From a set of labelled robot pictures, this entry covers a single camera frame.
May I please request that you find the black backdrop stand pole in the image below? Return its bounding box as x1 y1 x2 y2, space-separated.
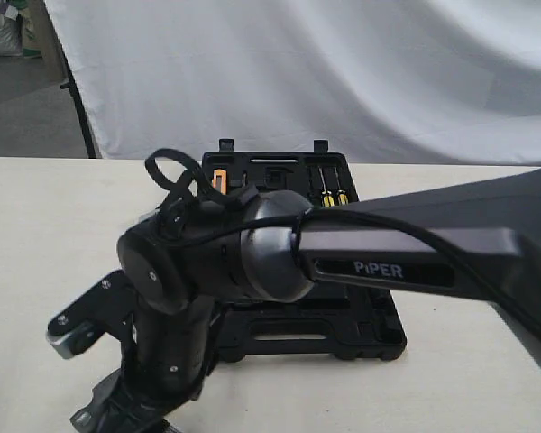
50 23 101 159

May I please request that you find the small yellow black screwdriver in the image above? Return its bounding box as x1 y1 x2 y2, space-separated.
333 166 349 206

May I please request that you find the white backdrop cloth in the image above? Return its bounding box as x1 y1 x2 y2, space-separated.
46 1 541 165

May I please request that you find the claw hammer black grip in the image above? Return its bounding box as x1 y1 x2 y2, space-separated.
157 419 182 433

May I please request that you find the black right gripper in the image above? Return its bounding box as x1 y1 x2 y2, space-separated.
69 297 215 433

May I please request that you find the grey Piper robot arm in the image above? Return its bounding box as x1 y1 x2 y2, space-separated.
71 149 541 432

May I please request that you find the cardboard box in background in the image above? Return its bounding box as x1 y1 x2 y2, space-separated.
18 1 41 59

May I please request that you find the orange utility knife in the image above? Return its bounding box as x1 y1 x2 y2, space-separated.
212 169 227 195

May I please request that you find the black plastic tool case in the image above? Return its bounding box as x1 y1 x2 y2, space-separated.
202 138 407 363

